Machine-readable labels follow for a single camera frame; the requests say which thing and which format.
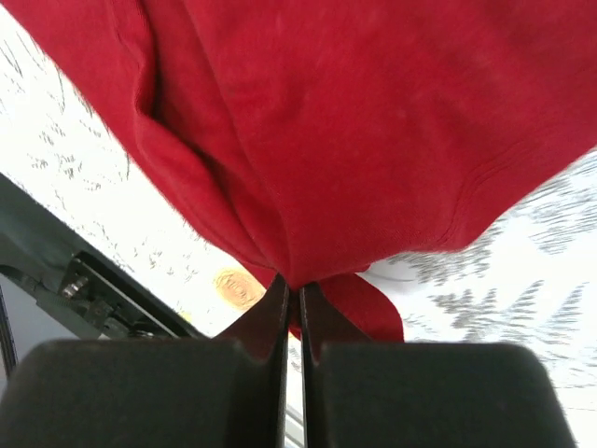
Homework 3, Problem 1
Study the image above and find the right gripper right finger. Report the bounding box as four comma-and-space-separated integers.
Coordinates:
298, 284, 575, 448

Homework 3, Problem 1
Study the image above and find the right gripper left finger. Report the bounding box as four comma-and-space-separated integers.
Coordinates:
1, 277, 289, 447

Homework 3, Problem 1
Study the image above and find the dark red t shirt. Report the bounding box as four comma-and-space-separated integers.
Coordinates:
5, 1, 596, 342

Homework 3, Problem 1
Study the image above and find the floral patterned table mat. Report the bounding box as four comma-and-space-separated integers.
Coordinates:
1, 12, 596, 447

